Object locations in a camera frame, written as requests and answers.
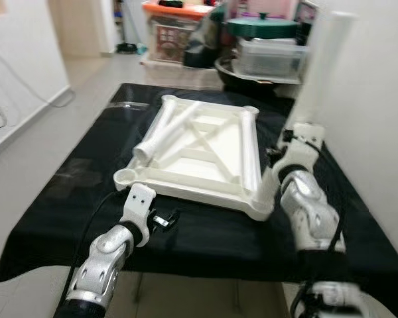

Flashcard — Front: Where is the black pole mop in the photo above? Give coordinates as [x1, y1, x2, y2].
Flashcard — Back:
[116, 40, 143, 55]

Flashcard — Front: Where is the white plastic children table top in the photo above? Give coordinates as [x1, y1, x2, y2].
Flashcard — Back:
[113, 95, 277, 221]

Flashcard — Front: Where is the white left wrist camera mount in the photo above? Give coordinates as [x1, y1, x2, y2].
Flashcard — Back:
[121, 184, 157, 247]

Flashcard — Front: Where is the clear lidded plastic container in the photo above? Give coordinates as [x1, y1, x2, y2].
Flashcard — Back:
[237, 36, 309, 79]

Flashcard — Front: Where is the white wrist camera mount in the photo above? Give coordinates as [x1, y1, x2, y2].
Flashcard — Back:
[121, 184, 157, 247]
[279, 123, 322, 176]

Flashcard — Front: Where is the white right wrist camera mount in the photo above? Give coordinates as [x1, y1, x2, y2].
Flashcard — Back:
[279, 123, 322, 176]

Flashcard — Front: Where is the black round basin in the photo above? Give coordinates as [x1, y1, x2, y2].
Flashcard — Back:
[214, 56, 302, 97]

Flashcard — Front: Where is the clear tape strip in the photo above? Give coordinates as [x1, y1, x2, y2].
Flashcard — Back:
[108, 101, 147, 112]

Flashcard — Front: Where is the pink box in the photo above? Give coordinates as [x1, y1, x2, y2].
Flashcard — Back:
[226, 0, 299, 21]

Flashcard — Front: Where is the long black wall cable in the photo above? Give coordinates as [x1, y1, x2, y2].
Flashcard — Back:
[0, 43, 77, 108]

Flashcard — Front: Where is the black tablecloth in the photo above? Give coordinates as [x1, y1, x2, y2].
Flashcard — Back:
[0, 83, 398, 318]

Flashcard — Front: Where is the clear storage box orange lid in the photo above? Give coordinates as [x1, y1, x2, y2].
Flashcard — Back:
[141, 0, 216, 64]

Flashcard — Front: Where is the clear tape cross patch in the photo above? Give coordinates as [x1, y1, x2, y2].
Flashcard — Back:
[56, 156, 94, 193]

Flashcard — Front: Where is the beige low bench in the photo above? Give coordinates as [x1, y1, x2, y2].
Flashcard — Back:
[139, 58, 223, 90]

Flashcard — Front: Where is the dark green pot lid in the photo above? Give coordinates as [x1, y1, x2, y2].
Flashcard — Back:
[226, 13, 299, 39]

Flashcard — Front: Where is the dark shiny plastic bag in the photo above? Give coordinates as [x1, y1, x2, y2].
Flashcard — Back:
[184, 7, 230, 69]

